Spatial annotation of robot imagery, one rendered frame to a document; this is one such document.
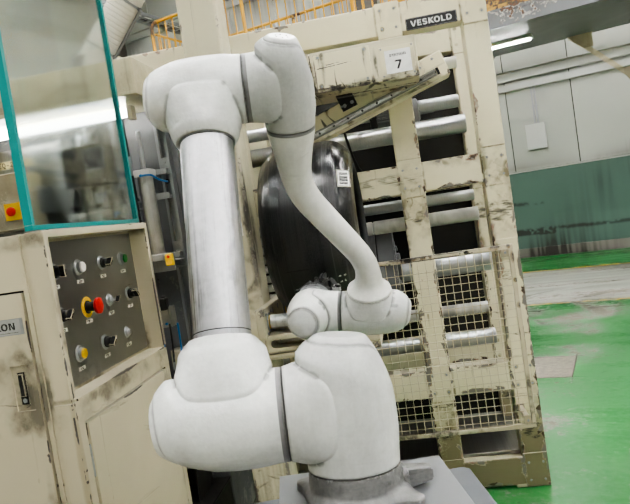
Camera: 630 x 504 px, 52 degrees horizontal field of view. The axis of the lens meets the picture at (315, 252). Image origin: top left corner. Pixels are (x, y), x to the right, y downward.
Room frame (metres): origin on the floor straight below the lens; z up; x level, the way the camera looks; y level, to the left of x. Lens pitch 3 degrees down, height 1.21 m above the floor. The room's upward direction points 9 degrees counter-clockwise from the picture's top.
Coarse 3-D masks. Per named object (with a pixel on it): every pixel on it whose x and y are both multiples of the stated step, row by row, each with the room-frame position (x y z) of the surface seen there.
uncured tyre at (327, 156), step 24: (336, 144) 2.04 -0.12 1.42; (264, 168) 2.00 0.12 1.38; (312, 168) 1.92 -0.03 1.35; (336, 168) 1.92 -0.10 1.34; (264, 192) 1.92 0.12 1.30; (336, 192) 1.87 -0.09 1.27; (360, 192) 2.28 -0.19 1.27; (264, 216) 1.90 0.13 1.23; (288, 216) 1.87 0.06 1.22; (360, 216) 2.31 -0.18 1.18; (264, 240) 1.91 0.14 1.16; (288, 240) 1.87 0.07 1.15; (312, 240) 1.86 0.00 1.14; (288, 264) 1.88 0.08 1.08; (312, 264) 1.87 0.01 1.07; (336, 264) 1.87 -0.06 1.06; (288, 288) 1.92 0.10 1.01
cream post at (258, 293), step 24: (192, 0) 2.09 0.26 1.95; (216, 0) 2.11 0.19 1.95; (192, 24) 2.09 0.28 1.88; (216, 24) 2.08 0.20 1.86; (192, 48) 2.09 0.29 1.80; (216, 48) 2.08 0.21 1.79; (240, 144) 2.13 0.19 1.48; (240, 168) 2.08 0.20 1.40; (240, 192) 2.08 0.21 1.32; (264, 264) 2.20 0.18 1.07; (264, 288) 2.14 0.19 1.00; (264, 480) 2.09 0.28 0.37
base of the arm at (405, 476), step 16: (400, 464) 1.02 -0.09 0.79; (416, 464) 1.06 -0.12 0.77; (304, 480) 1.09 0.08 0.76; (320, 480) 0.99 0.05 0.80; (336, 480) 0.98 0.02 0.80; (352, 480) 0.97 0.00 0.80; (368, 480) 0.97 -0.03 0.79; (384, 480) 0.98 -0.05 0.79; (400, 480) 1.01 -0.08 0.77; (416, 480) 1.04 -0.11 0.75; (304, 496) 1.06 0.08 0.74; (320, 496) 0.99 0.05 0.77; (336, 496) 0.97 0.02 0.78; (352, 496) 0.96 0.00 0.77; (368, 496) 0.96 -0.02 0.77; (384, 496) 0.97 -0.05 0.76; (400, 496) 0.97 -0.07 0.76; (416, 496) 0.97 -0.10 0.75
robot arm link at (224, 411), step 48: (144, 96) 1.21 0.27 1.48; (192, 96) 1.18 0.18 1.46; (240, 96) 1.20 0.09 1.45; (192, 144) 1.17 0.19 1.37; (192, 192) 1.14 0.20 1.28; (192, 240) 1.11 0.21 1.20; (240, 240) 1.13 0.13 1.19; (192, 288) 1.09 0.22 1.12; (240, 288) 1.09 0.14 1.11; (192, 336) 1.08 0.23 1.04; (240, 336) 1.04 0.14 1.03; (192, 384) 0.99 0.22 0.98; (240, 384) 0.98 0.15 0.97; (192, 432) 0.96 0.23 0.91; (240, 432) 0.96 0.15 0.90
